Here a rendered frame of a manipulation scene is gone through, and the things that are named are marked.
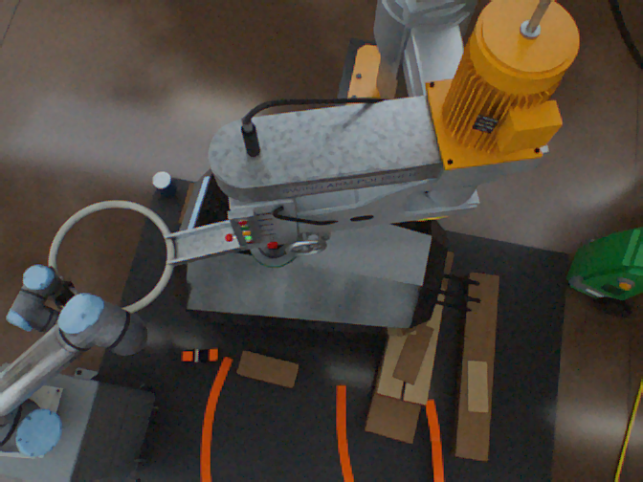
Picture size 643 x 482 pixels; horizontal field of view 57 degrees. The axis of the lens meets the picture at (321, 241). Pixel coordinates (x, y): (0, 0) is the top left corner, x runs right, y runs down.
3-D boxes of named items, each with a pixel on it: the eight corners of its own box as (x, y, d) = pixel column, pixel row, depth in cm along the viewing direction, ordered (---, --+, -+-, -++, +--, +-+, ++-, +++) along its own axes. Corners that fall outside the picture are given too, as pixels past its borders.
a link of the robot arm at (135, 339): (169, 326, 172) (77, 316, 220) (133, 310, 164) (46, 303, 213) (154, 364, 168) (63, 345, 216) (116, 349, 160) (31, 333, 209)
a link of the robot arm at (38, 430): (33, 455, 204) (54, 463, 192) (-15, 443, 194) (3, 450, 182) (53, 411, 210) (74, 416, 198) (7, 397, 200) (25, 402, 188)
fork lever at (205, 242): (328, 192, 230) (324, 187, 226) (336, 238, 225) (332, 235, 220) (169, 230, 245) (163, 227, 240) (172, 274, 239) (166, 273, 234)
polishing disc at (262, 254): (272, 208, 253) (272, 207, 252) (310, 238, 249) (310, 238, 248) (238, 244, 248) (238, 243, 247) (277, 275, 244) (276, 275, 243)
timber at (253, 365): (239, 375, 312) (236, 373, 300) (245, 353, 315) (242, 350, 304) (294, 388, 310) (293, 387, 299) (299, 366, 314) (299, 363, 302)
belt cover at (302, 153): (510, 105, 190) (528, 76, 174) (530, 176, 182) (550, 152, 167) (213, 142, 185) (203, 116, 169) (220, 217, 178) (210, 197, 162)
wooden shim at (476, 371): (466, 361, 304) (467, 361, 302) (486, 361, 304) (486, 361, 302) (467, 411, 296) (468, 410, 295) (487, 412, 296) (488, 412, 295)
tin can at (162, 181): (169, 199, 342) (164, 190, 329) (155, 191, 343) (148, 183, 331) (178, 185, 345) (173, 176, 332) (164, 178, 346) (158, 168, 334)
